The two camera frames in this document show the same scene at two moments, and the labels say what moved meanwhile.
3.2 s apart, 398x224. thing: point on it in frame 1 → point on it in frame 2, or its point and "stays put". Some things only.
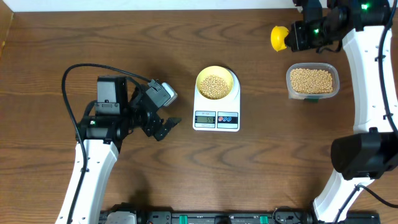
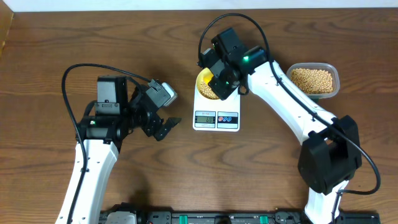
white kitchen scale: x=222 y=114 stays put
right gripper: x=296 y=33 → x=222 y=93
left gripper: x=152 y=127 stays put
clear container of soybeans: x=311 y=81 stays put
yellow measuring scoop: x=277 y=37 → x=207 y=76
